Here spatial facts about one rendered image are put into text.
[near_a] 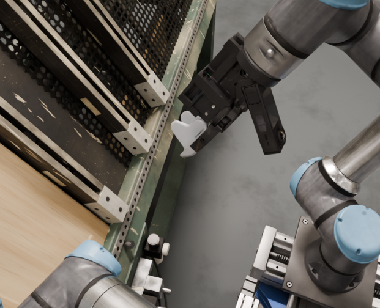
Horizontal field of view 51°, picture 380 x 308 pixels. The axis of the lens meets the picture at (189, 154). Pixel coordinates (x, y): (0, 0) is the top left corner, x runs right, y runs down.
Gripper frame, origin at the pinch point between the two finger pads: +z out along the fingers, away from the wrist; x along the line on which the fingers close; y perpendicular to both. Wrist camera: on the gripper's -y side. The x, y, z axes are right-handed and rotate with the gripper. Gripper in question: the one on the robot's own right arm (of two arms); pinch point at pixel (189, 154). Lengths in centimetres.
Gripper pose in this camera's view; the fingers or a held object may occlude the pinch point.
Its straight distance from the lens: 64.9
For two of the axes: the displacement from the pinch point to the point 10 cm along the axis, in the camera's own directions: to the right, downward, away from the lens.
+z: -5.6, 5.4, 6.3
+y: -7.2, -6.9, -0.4
